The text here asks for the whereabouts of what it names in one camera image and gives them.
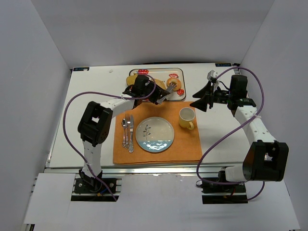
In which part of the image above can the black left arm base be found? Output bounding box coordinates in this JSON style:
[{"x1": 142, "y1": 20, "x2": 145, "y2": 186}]
[{"x1": 71, "y1": 177, "x2": 122, "y2": 202}]

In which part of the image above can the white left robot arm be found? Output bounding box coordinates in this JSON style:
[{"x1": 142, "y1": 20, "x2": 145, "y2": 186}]
[{"x1": 77, "y1": 75, "x2": 175, "y2": 190}]

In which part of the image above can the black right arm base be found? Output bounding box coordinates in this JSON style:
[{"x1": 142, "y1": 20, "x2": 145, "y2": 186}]
[{"x1": 196, "y1": 180, "x2": 248, "y2": 205}]

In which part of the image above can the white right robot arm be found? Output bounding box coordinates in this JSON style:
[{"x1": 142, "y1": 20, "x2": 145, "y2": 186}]
[{"x1": 190, "y1": 70, "x2": 289, "y2": 184}]

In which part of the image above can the oval bread roll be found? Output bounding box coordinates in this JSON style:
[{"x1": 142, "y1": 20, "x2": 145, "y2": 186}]
[{"x1": 154, "y1": 79, "x2": 166, "y2": 90}]

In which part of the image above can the brown bread slice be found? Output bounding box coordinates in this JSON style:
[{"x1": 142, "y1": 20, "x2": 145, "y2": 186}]
[{"x1": 126, "y1": 74, "x2": 138, "y2": 86}]

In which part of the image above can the strawberry pattern serving tray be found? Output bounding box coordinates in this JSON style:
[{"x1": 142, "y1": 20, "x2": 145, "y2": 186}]
[{"x1": 129, "y1": 68, "x2": 186, "y2": 101}]

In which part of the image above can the yellow mug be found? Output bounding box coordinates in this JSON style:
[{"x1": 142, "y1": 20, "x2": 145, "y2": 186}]
[{"x1": 179, "y1": 107, "x2": 195, "y2": 130}]

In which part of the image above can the bagel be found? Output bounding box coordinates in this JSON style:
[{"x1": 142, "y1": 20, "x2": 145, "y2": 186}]
[{"x1": 167, "y1": 77, "x2": 182, "y2": 91}]

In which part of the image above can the silver fork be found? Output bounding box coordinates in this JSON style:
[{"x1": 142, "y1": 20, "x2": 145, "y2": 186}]
[{"x1": 125, "y1": 113, "x2": 130, "y2": 149}]

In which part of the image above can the silver spoon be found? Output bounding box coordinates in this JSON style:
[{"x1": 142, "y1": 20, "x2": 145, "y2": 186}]
[{"x1": 122, "y1": 118, "x2": 128, "y2": 147}]

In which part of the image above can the white blue ceramic plate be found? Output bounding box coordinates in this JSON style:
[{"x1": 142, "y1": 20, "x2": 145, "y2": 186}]
[{"x1": 135, "y1": 117, "x2": 175, "y2": 153}]

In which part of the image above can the orange cloth placemat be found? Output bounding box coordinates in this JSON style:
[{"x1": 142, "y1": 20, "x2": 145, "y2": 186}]
[{"x1": 113, "y1": 101, "x2": 202, "y2": 165}]

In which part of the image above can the silver table knife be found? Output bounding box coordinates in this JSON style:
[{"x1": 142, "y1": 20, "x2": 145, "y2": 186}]
[{"x1": 128, "y1": 115, "x2": 134, "y2": 153}]

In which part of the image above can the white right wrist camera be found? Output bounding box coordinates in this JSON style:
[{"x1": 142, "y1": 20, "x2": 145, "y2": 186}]
[{"x1": 207, "y1": 70, "x2": 219, "y2": 91}]

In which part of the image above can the aluminium table frame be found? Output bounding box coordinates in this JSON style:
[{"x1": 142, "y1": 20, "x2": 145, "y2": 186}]
[{"x1": 31, "y1": 63, "x2": 271, "y2": 200}]

